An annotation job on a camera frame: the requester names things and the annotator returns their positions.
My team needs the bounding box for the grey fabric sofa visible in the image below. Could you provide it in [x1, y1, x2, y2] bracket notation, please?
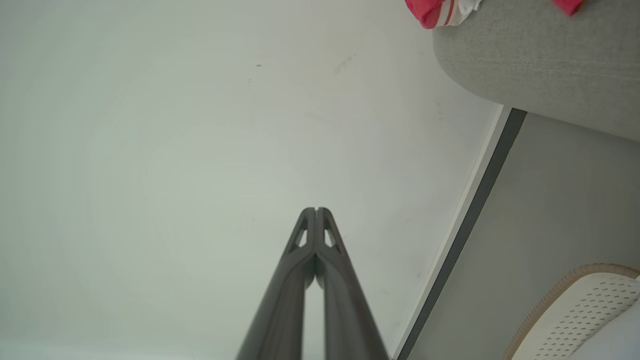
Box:
[432, 0, 640, 144]

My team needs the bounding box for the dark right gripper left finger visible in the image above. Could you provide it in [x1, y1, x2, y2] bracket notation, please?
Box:
[235, 207, 317, 360]

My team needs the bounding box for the white perforated laundry basket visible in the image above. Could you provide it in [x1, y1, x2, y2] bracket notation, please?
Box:
[501, 263, 640, 360]

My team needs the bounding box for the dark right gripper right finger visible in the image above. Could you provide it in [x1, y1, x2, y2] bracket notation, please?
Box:
[316, 207, 391, 360]

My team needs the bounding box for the red garment with white stripes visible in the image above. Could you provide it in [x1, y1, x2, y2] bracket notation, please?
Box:
[405, 0, 585, 30]

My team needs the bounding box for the white and dark baseboard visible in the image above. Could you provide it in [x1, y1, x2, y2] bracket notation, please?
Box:
[391, 105, 529, 360]

